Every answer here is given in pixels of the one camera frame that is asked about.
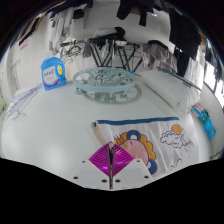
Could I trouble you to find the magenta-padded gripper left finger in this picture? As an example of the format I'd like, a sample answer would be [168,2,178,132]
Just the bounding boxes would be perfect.
[70,142,112,190]

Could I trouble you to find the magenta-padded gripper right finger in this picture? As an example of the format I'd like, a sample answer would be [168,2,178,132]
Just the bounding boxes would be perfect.
[111,143,155,190]

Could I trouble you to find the white cartoon print towel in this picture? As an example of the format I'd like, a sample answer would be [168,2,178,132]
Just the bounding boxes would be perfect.
[90,116,196,176]

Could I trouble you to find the pale green round clip hanger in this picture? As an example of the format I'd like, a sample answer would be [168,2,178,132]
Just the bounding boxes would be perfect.
[72,67,143,103]

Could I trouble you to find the white pillow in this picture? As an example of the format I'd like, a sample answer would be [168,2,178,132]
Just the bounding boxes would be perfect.
[138,68,203,115]

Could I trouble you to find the pink cup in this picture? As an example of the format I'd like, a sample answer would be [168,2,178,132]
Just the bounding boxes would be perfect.
[193,103,205,118]

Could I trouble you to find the blue detergent bottle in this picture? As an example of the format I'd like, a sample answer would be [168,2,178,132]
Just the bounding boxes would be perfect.
[40,56,67,92]

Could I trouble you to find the thin green hoop hanger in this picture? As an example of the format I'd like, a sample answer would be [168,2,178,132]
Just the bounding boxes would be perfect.
[156,66,203,92]

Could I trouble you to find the folding clothes drying rack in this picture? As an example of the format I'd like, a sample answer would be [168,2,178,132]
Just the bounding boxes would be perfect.
[59,37,142,73]

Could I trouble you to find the grey garment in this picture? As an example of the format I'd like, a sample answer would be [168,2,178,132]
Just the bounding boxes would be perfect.
[139,41,178,73]

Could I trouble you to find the dark hanging clothes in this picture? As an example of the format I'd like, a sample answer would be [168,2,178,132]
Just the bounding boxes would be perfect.
[167,9,203,78]

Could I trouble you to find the black hanging garment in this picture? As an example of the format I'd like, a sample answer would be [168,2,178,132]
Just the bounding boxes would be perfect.
[115,0,158,27]

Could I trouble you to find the white wire clothes hangers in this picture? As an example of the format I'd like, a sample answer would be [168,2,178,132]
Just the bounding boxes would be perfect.
[2,83,44,124]

